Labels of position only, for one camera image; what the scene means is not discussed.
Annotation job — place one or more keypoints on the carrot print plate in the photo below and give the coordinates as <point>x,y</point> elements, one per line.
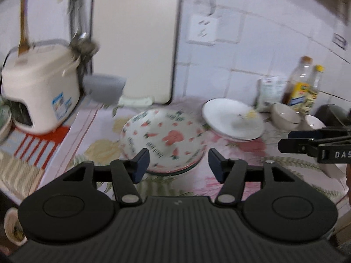
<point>164,137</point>

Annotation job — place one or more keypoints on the white plate with sun print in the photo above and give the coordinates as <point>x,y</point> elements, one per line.
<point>230,120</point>

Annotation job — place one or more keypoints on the white cutting board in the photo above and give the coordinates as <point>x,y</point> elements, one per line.
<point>134,46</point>

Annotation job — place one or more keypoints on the floral tablecloth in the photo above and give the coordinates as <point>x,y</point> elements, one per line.
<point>93,142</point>

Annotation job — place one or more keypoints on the green-rimmed plate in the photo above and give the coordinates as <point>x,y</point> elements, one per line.
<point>175,172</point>

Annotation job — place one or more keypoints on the striped cloth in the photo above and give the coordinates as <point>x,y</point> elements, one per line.
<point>24,159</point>

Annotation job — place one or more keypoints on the white salt bag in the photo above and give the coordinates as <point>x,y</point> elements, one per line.
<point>270,90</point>

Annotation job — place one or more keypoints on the oil bottle with orange cap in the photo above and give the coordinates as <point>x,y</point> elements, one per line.
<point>299,85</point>

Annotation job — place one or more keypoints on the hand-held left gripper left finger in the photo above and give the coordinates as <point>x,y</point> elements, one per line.
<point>141,164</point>

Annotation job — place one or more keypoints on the small white cup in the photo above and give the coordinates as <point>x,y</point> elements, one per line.
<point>15,226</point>

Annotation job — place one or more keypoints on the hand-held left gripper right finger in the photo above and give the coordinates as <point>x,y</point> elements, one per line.
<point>216,164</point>

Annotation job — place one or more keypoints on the hanging metal spoons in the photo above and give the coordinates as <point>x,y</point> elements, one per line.
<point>82,46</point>

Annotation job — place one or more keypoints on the white rice cooker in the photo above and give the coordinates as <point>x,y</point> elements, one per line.
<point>41,87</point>

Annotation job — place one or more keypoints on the vinegar bottle with yellow cap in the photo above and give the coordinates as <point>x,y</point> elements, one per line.
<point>312,93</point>

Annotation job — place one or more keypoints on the blue-bordered wall sticker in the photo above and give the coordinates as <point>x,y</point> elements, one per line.
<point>339,41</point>

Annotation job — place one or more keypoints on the green bowl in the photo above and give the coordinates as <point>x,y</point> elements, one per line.
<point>5,126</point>

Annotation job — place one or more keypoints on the white bowl with dark rim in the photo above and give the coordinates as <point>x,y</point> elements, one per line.
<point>314,122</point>
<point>285,116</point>

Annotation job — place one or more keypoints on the white cutting board stand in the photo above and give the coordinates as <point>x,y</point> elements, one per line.
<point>135,101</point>

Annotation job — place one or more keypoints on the white wall socket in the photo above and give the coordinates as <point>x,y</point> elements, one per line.
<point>203,28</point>

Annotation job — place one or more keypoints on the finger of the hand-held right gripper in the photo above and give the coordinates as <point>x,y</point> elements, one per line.
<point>296,145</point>
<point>304,134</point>

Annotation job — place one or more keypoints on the black pot with lid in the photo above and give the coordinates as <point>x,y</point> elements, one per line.
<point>333,115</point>

